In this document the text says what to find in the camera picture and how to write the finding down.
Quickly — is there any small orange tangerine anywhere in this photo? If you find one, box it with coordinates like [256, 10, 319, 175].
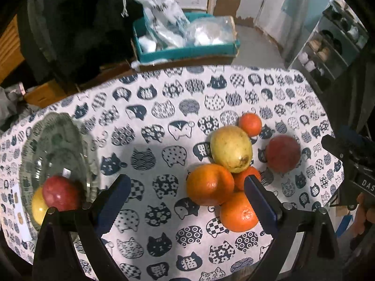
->
[233, 166, 261, 191]

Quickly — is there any dark red apple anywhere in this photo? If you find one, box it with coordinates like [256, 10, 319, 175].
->
[265, 134, 301, 174]

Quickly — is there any large orange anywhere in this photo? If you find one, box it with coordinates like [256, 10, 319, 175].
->
[186, 164, 235, 206]

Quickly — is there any yellow green pear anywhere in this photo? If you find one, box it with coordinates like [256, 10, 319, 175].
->
[210, 126, 253, 173]

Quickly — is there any right hand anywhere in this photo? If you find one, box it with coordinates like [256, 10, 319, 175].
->
[350, 193, 375, 238]

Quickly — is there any green patterned ceramic plate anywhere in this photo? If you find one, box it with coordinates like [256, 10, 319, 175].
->
[19, 112, 100, 232]

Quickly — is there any cat print tablecloth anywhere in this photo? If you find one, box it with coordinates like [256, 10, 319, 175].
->
[1, 65, 343, 280]

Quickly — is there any white sticker card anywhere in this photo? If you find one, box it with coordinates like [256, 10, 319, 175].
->
[13, 192, 32, 242]

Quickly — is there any white shoe rack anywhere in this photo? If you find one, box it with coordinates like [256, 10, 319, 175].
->
[290, 0, 369, 93]

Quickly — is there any brown cardboard box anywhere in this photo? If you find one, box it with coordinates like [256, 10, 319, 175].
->
[130, 40, 240, 72]

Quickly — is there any grey clothes pile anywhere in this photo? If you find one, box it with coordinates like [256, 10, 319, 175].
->
[0, 82, 40, 134]

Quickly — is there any teal box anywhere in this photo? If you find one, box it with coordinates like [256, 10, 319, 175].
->
[132, 12, 242, 64]

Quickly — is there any black hanging coat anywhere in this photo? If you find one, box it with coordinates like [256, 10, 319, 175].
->
[17, 0, 143, 85]

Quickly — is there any wooden louvered cabinet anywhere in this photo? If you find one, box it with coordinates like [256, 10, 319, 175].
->
[0, 15, 25, 82]

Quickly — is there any white patterned rice bag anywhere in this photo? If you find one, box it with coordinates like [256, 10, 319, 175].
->
[122, 0, 189, 48]

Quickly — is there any clear plastic bag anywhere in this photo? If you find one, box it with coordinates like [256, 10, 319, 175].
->
[184, 16, 236, 46]

